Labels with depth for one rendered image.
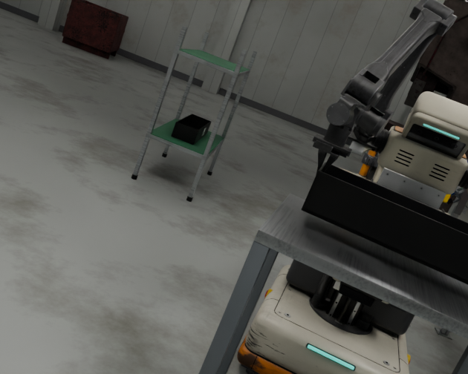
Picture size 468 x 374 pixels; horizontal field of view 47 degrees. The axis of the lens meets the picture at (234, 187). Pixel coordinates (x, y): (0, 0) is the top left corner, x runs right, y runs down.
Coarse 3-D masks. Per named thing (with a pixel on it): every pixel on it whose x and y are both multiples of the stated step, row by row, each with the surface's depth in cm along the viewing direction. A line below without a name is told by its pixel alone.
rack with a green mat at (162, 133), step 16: (176, 48) 356; (208, 64) 355; (224, 64) 387; (240, 64) 353; (160, 96) 364; (240, 96) 445; (160, 128) 398; (224, 128) 452; (144, 144) 373; (176, 144) 371; (208, 144) 368; (192, 192) 377
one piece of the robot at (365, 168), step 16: (288, 272) 230; (304, 272) 227; (320, 272) 225; (304, 288) 229; (320, 288) 219; (336, 304) 220; (352, 304) 220; (384, 304) 221; (336, 320) 221; (352, 320) 219; (368, 320) 221; (384, 320) 222; (400, 320) 220
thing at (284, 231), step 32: (288, 224) 136; (320, 224) 146; (256, 256) 125; (288, 256) 123; (320, 256) 122; (352, 256) 130; (384, 256) 140; (256, 288) 170; (384, 288) 118; (416, 288) 126; (448, 288) 135; (224, 320) 130; (448, 320) 116; (224, 352) 131
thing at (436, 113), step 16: (432, 96) 178; (416, 112) 176; (432, 112) 174; (448, 112) 175; (464, 112) 175; (416, 128) 177; (432, 128) 174; (448, 128) 172; (464, 128) 172; (432, 144) 179; (448, 144) 176; (464, 144) 173
